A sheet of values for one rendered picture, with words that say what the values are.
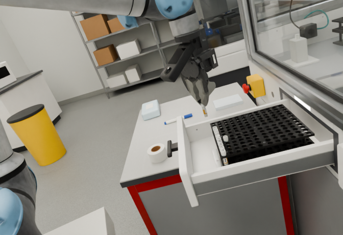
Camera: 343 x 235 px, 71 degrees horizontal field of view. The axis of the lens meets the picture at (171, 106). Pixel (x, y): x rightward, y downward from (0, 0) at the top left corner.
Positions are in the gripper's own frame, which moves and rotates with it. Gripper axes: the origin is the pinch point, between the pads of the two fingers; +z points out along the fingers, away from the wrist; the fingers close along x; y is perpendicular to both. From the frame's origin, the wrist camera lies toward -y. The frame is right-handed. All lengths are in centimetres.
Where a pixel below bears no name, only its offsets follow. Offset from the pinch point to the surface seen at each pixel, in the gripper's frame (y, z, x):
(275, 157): -4.1, 8.7, -23.6
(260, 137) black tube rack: 0.4, 7.9, -17.5
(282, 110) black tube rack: 14.9, 8.4, -16.0
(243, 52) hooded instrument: 71, 9, 34
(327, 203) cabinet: 7.4, 31.1, -28.9
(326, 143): 4.3, 8.6, -30.9
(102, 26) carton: 149, -26, 355
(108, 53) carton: 142, 19, 361
